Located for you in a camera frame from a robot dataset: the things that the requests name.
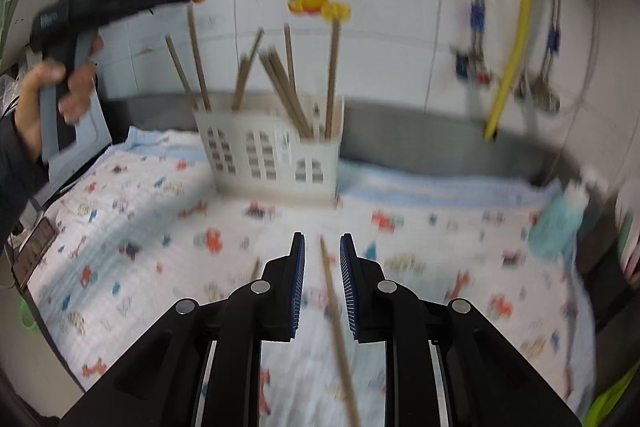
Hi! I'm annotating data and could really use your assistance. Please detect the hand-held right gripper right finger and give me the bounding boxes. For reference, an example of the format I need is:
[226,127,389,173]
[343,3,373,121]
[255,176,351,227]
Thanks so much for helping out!
[339,232,583,427]

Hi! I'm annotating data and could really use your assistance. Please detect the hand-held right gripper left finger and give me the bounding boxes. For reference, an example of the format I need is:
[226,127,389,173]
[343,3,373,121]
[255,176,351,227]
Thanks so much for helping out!
[60,232,306,427]

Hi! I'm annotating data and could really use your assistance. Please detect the cream plastic chopstick holder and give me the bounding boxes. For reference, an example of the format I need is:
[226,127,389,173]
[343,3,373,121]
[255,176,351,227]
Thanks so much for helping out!
[192,96,346,201]

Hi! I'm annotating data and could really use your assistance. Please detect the bunch of chopsticks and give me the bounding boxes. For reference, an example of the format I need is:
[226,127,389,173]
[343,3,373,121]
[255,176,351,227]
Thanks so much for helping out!
[165,20,344,142]

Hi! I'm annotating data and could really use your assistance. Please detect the person's left forearm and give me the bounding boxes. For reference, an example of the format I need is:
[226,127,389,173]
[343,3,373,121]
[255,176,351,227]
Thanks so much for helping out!
[0,112,51,253]

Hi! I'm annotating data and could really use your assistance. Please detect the person's left hand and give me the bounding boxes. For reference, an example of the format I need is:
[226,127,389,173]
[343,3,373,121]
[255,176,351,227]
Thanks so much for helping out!
[13,37,104,162]

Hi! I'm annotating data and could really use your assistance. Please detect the printed white blanket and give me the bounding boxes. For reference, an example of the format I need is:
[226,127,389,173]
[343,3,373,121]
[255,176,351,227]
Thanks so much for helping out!
[27,127,598,427]

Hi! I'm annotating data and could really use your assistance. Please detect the pale blue board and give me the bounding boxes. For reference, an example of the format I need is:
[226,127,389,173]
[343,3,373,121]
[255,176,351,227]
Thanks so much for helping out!
[50,101,114,178]

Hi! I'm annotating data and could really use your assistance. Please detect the teal pump bottle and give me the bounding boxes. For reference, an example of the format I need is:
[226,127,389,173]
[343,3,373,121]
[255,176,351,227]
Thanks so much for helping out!
[527,172,596,261]

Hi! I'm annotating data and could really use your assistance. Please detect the dark rectangular device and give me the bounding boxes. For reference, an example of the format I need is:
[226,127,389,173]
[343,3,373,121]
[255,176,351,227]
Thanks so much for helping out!
[12,217,57,289]

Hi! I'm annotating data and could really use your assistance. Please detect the dark utensil container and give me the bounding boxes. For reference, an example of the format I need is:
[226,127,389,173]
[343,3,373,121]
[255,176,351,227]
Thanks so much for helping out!
[575,207,633,329]

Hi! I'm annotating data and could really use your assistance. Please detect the metal angle valve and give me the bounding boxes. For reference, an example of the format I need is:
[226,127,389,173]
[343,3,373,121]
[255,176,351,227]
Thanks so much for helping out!
[452,48,497,86]
[514,71,562,114]

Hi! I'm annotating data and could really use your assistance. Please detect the green plastic basket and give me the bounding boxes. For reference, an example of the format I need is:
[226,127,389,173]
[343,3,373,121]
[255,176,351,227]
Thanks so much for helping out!
[17,297,44,339]

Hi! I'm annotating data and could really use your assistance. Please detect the lime green plastic item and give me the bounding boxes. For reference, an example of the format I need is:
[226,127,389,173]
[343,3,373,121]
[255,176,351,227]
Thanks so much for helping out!
[584,366,639,427]

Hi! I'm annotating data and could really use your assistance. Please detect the yellow hose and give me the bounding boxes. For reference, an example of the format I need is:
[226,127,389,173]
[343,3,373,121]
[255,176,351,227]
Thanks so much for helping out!
[484,0,546,142]

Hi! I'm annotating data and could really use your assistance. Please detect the thin grey hose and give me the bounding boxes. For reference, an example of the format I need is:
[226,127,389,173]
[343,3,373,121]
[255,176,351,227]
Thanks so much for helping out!
[559,0,602,114]

